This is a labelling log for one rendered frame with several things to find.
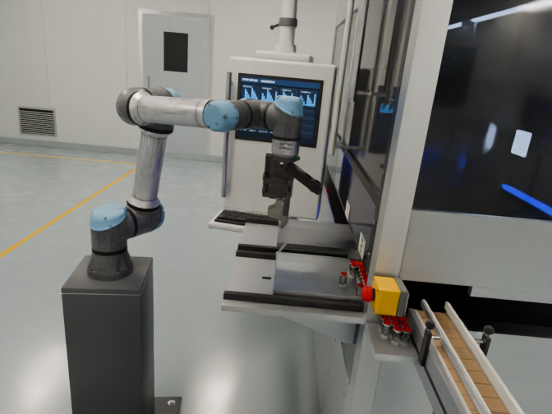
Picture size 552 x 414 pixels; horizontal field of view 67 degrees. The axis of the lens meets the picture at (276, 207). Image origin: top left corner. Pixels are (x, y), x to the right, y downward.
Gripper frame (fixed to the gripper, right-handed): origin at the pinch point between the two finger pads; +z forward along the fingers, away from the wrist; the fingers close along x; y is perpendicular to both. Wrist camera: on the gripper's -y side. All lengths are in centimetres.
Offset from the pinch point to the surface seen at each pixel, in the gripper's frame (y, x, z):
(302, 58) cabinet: -4, -89, -47
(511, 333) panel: -64, 14, 21
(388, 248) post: -26.4, 13.3, -0.8
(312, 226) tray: -14, -53, 20
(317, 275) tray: -12.8, -10.8, 21.2
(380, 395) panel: -32, 14, 46
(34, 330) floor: 131, -86, 110
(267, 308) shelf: 3.0, 10.9, 21.4
